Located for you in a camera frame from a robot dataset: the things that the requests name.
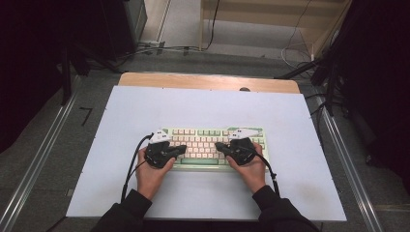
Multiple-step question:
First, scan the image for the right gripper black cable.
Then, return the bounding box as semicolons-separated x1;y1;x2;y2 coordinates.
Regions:
254;151;281;198

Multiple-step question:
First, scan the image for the person's right hand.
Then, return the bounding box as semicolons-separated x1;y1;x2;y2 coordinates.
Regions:
225;144;269;194

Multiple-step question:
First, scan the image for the black hanging cable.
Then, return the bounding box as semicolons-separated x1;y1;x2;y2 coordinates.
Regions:
201;0;222;52

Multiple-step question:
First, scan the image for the black metal stand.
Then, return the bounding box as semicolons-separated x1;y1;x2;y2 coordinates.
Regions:
59;44;124;107
274;52;352;119

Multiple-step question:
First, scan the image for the aluminium floor rail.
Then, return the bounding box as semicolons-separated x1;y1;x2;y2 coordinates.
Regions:
0;75;83;232
313;96;386;232

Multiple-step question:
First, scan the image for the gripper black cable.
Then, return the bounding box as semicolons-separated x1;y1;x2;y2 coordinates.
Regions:
120;132;155;203
254;151;281;198

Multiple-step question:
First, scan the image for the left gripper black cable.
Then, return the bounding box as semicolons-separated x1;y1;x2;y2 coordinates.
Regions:
120;132;155;203

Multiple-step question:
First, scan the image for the green and cream keyboard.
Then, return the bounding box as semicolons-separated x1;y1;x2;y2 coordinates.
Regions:
154;126;271;172

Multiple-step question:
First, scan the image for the white coiled cable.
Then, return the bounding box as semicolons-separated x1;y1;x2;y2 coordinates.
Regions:
280;0;315;71

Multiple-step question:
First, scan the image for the dark cabinet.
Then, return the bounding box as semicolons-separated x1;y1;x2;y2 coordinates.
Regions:
96;0;148;62

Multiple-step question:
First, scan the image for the grey power strip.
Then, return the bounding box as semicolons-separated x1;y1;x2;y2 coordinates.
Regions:
138;40;166;49

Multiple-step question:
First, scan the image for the bundle of floor cables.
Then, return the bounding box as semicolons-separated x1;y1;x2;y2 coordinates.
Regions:
114;44;202;67

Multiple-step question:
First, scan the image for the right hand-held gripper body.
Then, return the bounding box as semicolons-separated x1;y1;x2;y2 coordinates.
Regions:
227;128;264;166

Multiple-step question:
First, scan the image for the person's left hand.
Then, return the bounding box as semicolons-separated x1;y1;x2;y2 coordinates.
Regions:
135;147;177;201

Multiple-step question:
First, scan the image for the light wooden furniture frame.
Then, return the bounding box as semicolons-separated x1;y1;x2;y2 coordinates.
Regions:
198;0;353;61

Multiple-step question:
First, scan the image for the black curtain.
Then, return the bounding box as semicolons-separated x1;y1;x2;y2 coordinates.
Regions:
335;0;410;194
0;0;107;155

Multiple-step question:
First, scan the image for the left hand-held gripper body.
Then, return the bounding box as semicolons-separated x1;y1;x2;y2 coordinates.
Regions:
143;129;177;169

